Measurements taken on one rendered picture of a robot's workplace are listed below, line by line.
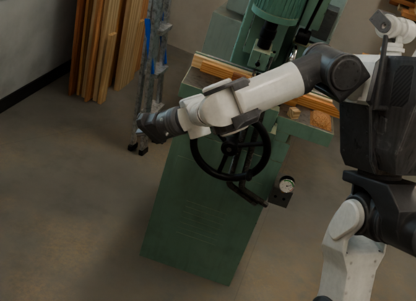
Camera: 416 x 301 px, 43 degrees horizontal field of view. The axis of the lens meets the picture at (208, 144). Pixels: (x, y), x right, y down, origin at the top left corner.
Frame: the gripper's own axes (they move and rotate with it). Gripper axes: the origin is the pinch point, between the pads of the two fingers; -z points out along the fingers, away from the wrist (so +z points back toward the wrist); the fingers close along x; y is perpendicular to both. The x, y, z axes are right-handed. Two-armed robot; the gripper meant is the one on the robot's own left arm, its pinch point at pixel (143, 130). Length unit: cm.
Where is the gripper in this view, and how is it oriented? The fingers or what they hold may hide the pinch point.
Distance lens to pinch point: 171.6
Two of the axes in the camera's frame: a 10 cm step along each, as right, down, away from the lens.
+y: 3.1, -7.8, 5.4
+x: 6.1, 6.0, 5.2
